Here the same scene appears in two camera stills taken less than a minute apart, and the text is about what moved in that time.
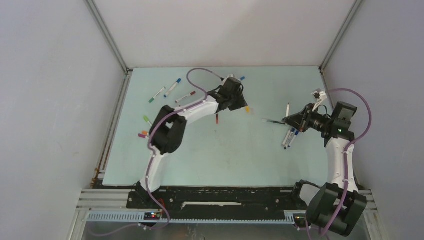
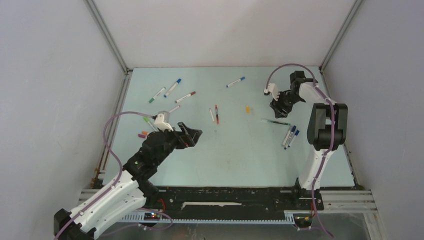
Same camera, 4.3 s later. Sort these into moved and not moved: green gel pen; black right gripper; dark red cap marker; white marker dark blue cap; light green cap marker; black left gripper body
Moved: black right gripper; black left gripper body
Not moved: white marker dark blue cap; dark red cap marker; green gel pen; light green cap marker
